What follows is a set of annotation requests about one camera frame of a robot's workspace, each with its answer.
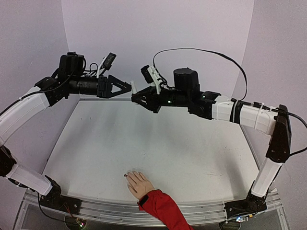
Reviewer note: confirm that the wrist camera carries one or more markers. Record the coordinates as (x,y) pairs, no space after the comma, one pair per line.
(153,78)
(105,64)

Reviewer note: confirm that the aluminium front rail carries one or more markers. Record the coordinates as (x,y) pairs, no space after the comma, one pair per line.
(130,215)

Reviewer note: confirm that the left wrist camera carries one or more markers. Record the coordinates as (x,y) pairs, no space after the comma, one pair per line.
(105,64)

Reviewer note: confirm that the white nail polish cap brush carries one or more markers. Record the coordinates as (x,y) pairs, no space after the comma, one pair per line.
(133,87)

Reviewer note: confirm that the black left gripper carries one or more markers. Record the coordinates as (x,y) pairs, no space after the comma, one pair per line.
(105,82)

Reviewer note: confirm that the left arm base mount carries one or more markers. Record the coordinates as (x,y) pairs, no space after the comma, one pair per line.
(57,201)

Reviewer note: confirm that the mannequin hand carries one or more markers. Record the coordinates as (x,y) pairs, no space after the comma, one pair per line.
(138,184)

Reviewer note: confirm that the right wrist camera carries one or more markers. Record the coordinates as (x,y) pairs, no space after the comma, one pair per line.
(153,78)

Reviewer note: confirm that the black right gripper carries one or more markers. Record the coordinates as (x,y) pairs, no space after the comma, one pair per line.
(155,101)

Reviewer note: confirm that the red jacket sleeve forearm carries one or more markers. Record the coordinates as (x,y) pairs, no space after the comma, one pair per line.
(161,206)

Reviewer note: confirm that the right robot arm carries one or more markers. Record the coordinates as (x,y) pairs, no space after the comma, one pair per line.
(186,92)

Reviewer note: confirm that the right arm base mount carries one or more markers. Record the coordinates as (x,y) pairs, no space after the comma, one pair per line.
(251,205)

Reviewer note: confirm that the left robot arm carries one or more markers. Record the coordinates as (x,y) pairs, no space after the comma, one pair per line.
(69,78)

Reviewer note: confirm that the circuit board with leds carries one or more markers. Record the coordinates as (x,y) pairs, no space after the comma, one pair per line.
(75,223)

